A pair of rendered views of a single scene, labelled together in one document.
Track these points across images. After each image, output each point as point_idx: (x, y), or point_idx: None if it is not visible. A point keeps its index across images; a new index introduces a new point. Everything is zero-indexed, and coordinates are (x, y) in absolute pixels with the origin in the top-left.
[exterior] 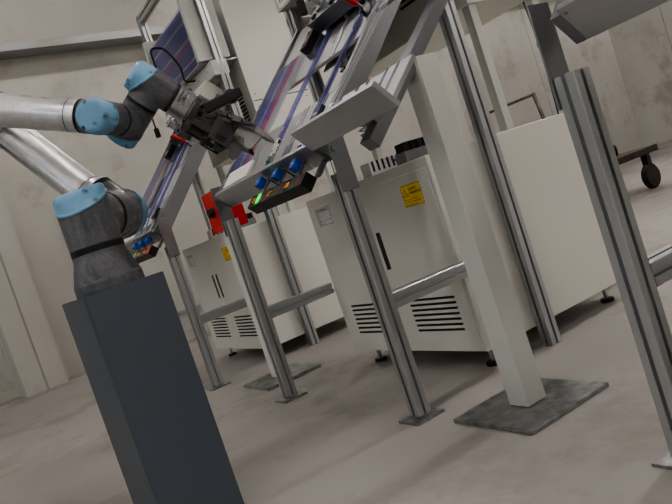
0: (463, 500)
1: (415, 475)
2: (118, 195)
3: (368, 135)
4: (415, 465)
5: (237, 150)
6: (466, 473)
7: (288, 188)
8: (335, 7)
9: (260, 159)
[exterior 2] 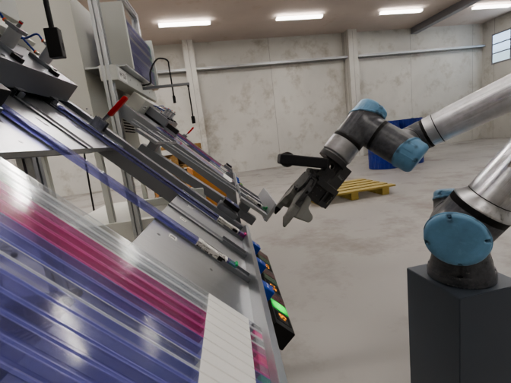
0: (303, 339)
1: (307, 368)
2: (434, 209)
3: (252, 215)
4: (303, 376)
5: (300, 214)
6: (291, 352)
7: (270, 264)
8: (22, 73)
9: (207, 287)
